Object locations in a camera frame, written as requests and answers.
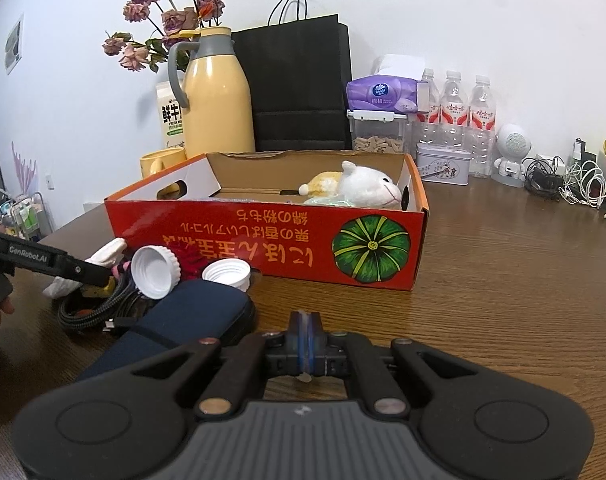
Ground purple wall decoration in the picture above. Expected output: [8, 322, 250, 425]
[10, 141, 40, 194]

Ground yellow mug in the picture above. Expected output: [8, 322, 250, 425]
[140, 149, 189, 198]

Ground clear water bottle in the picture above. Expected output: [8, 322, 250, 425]
[439, 70, 472, 152]
[468, 75, 498, 178]
[415, 68, 442, 146]

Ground white robot toy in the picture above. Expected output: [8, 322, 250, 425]
[492, 123, 533, 189]

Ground translucent mesh bath pouf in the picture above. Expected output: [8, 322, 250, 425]
[303, 196, 357, 207]

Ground red cardboard box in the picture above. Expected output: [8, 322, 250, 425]
[105, 152, 430, 292]

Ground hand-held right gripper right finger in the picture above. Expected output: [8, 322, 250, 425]
[306, 311, 485, 420]

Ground wall poster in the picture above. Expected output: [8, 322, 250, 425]
[4, 14, 24, 75]

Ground large white bottle cap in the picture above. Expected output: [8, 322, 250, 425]
[131, 246, 184, 301]

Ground white cloth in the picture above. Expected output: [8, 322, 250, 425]
[43, 238, 129, 299]

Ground clear plastic food container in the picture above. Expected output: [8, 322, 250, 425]
[346, 108, 413, 155]

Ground dried pink flower bouquet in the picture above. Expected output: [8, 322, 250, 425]
[102, 0, 226, 73]

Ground white cable bundle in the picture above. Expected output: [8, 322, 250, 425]
[558, 160, 606, 207]

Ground white milk carton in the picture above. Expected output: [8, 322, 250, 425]
[155, 80, 187, 150]

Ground small white ribbed cap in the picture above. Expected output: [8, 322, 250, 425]
[202, 260, 253, 292]

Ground black paper bag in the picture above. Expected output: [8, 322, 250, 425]
[231, 0, 354, 152]

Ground black charger stand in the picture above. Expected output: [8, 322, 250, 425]
[573, 138, 597, 171]

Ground purple tissue pack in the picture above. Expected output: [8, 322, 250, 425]
[346, 54, 427, 114]

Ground dark red fluffy item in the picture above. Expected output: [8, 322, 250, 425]
[173, 250, 210, 281]

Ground metal storage rack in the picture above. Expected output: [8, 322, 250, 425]
[0, 192, 54, 242]

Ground black braided cable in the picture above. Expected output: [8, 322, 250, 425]
[58, 271, 150, 334]

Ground yellow thermos jug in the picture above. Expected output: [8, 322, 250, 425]
[168, 26, 257, 158]

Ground small printed tin box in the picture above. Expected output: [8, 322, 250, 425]
[415, 142, 472, 187]

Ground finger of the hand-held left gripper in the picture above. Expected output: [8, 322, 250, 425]
[45, 254, 116, 289]

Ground navy fabric case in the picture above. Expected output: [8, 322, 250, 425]
[75, 280, 257, 382]

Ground black cable bundle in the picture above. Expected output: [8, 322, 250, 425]
[523, 156, 567, 199]

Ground yellow and white plush toy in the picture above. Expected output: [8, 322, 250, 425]
[299, 161, 404, 210]

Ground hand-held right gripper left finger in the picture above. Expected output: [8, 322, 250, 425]
[128, 311, 307, 420]

